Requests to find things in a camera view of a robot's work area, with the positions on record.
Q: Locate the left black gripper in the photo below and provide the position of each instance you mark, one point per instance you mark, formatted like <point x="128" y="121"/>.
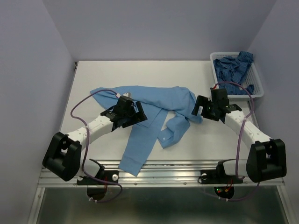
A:
<point x="141" y="115"/>

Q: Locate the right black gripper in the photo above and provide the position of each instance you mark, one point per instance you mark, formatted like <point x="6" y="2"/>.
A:
<point x="202" y="101"/>

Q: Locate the light blue long sleeve shirt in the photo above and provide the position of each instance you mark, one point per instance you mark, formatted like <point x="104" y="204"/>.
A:
<point x="168" y="112"/>

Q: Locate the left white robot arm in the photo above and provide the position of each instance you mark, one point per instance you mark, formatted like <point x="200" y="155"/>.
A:
<point x="63" y="156"/>

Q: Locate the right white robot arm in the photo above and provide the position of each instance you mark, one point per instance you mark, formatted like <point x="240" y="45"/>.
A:
<point x="267" y="156"/>

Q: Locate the dark blue patterned shirt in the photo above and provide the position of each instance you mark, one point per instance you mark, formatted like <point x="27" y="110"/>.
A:
<point x="233" y="69"/>

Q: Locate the white plastic basket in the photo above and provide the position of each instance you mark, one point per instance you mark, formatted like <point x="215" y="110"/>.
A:
<point x="252" y="82"/>

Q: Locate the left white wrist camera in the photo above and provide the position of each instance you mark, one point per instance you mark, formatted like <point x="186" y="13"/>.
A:
<point x="127" y="94"/>

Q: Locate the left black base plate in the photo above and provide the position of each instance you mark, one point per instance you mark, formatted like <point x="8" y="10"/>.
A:
<point x="108" y="176"/>

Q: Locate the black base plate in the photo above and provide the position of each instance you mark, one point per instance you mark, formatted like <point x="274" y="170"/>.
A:
<point x="212" y="176"/>
<point x="108" y="176"/>

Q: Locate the aluminium mounting rail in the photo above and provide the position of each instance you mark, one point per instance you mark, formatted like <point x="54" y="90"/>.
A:
<point x="152" y="174"/>

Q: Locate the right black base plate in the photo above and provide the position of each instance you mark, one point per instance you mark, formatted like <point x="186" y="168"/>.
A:
<point x="212" y="176"/>

